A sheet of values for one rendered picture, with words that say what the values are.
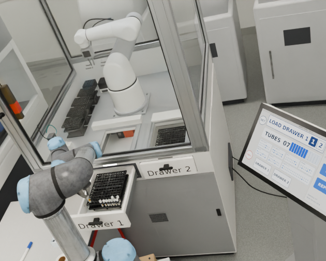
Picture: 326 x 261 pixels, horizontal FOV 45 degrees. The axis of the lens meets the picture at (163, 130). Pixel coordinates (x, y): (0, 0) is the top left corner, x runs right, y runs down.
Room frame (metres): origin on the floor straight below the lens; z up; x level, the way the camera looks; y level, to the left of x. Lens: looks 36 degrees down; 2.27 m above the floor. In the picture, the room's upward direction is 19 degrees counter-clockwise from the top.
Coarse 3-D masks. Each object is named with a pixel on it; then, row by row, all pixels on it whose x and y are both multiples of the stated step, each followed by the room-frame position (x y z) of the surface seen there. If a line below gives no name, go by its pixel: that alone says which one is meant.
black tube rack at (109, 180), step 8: (96, 176) 1.70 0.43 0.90; (104, 176) 1.68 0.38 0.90; (112, 176) 1.65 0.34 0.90; (120, 176) 1.63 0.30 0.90; (128, 176) 1.65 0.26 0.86; (96, 184) 1.64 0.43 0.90; (104, 184) 1.61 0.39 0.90; (112, 184) 1.59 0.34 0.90; (120, 184) 1.57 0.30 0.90; (96, 192) 1.58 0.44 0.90; (104, 192) 1.55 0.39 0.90; (112, 192) 1.53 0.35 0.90; (120, 192) 1.54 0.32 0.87; (96, 200) 1.54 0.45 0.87; (88, 208) 1.51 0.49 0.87; (96, 208) 1.49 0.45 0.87; (104, 208) 1.48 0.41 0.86
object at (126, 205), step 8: (104, 168) 1.75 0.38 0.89; (112, 168) 1.72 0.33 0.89; (120, 168) 1.71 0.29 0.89; (128, 168) 1.69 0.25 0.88; (136, 176) 1.65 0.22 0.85; (128, 184) 1.55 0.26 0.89; (128, 192) 1.50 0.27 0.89; (128, 200) 1.46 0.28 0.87; (80, 208) 1.50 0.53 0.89; (112, 208) 1.49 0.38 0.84; (120, 208) 1.47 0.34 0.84; (128, 208) 1.43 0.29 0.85
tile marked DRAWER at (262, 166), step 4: (256, 160) 1.29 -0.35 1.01; (260, 160) 1.27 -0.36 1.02; (256, 164) 1.28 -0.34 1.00; (260, 164) 1.26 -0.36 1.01; (264, 164) 1.24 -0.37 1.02; (268, 164) 1.23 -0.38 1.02; (256, 168) 1.27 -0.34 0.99; (260, 168) 1.25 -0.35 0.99; (264, 168) 1.23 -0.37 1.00; (268, 168) 1.22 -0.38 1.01; (264, 172) 1.22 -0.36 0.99; (268, 172) 1.21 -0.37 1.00
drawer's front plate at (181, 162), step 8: (160, 160) 1.61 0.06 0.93; (168, 160) 1.59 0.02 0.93; (176, 160) 1.57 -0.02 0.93; (184, 160) 1.56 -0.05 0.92; (192, 160) 1.54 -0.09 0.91; (144, 168) 1.63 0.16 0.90; (152, 168) 1.62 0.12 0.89; (176, 168) 1.58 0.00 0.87; (184, 168) 1.56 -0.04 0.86; (192, 168) 1.55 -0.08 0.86; (144, 176) 1.63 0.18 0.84; (152, 176) 1.62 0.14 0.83; (160, 176) 1.61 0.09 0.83; (168, 176) 1.59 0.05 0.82
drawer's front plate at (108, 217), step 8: (72, 216) 1.43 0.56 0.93; (80, 216) 1.41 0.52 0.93; (88, 216) 1.40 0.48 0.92; (96, 216) 1.38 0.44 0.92; (104, 216) 1.37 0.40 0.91; (112, 216) 1.36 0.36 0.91; (120, 216) 1.35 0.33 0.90; (104, 224) 1.38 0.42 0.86; (112, 224) 1.37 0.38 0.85; (120, 224) 1.35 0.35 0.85; (128, 224) 1.34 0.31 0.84
